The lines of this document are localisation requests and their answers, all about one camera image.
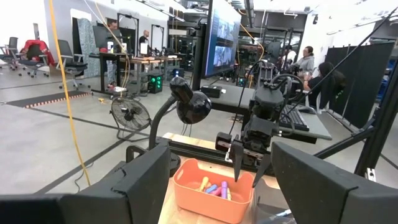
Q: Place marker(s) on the black office chair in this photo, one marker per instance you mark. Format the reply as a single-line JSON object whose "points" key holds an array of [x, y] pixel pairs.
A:
{"points": [[73, 65]]}

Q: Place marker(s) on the green lit computer case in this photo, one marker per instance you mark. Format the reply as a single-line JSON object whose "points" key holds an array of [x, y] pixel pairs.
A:
{"points": [[155, 83]]}

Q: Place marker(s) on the grey office chair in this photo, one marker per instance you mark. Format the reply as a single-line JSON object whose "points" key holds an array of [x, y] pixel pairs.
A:
{"points": [[11, 46]]}

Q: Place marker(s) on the chair with red jacket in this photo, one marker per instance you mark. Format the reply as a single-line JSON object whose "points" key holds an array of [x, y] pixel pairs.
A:
{"points": [[34, 51]]}

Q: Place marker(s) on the black box with labels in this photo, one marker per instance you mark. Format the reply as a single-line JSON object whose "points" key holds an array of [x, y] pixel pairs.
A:
{"points": [[211, 91]]}

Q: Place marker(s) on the grey desk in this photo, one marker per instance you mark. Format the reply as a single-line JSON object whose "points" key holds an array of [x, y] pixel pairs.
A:
{"points": [[230, 96]]}

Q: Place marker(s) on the black room divider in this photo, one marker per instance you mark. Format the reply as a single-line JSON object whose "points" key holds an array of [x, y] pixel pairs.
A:
{"points": [[360, 84]]}

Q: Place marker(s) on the grey translucent plastic bin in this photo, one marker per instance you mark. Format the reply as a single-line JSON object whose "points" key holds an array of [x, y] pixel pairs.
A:
{"points": [[267, 202]]}

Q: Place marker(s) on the black gooseneck desk lamp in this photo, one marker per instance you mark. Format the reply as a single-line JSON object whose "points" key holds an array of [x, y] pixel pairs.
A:
{"points": [[194, 105]]}

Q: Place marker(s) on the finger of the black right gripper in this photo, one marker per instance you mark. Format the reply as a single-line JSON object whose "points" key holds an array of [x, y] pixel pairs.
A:
{"points": [[264, 168], [237, 155]]}

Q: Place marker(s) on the wooden work table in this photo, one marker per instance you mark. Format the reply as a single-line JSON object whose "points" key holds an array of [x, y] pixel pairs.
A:
{"points": [[155, 59]]}

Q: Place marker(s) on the blue thick highlighter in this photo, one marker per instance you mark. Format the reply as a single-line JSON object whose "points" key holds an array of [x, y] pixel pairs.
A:
{"points": [[211, 188]]}

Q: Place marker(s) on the black standing desk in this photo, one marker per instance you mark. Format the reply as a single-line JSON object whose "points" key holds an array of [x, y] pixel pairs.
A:
{"points": [[109, 55]]}

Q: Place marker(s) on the orange plastic bin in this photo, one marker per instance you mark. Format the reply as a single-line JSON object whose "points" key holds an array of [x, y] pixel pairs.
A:
{"points": [[211, 208]]}

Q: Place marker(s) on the black keyboard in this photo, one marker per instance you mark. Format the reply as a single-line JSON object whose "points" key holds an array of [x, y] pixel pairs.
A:
{"points": [[293, 118]]}

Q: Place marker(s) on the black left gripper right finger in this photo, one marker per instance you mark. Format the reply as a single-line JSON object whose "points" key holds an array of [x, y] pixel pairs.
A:
{"points": [[326, 199]]}

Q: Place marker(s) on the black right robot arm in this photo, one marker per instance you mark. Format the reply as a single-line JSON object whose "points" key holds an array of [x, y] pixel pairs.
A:
{"points": [[264, 74]]}

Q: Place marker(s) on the purple thick highlighter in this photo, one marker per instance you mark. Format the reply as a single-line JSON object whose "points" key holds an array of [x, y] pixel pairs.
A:
{"points": [[224, 189]]}

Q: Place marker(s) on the black floor fan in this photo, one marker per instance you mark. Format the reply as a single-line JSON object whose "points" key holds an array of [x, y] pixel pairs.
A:
{"points": [[130, 113]]}

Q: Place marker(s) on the pink thick highlighter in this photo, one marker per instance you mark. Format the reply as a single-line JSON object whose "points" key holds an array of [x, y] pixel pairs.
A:
{"points": [[216, 191]]}

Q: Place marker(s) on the blue thin marker pen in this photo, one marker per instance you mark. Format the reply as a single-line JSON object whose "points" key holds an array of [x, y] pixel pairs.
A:
{"points": [[284, 213]]}

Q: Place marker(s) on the grey patterned panel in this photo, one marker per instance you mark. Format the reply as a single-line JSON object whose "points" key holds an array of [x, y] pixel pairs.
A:
{"points": [[87, 43]]}

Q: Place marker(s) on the large monitor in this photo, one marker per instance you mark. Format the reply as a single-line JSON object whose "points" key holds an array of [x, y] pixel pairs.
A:
{"points": [[222, 37]]}

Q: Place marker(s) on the light green thick highlighter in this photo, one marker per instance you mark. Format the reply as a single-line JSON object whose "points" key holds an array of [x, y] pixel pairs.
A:
{"points": [[204, 183]]}

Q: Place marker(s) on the person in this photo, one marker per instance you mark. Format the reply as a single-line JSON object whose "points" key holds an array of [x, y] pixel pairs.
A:
{"points": [[306, 62], [325, 84], [112, 71], [289, 54], [144, 39]]}

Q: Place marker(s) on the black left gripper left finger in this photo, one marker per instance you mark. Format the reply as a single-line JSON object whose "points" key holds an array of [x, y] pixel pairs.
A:
{"points": [[109, 208]]}

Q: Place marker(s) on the black monitor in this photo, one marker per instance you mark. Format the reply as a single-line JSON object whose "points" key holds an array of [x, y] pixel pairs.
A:
{"points": [[102, 35]]}

